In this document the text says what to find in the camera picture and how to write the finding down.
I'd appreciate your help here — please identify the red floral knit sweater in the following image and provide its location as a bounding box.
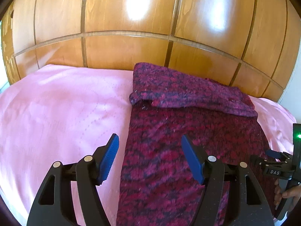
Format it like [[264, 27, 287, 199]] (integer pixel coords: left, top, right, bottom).
[[116, 63, 269, 225]]

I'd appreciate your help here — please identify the person's right hand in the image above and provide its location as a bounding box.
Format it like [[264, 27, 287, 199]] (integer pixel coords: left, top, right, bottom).
[[274, 180, 301, 211]]

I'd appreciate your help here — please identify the pink bed cover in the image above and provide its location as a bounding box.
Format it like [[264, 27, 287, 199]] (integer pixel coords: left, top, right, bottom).
[[0, 64, 297, 226]]

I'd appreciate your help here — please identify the wooden panelled wardrobe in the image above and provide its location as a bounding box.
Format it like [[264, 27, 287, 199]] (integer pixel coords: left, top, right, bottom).
[[1, 0, 300, 101]]

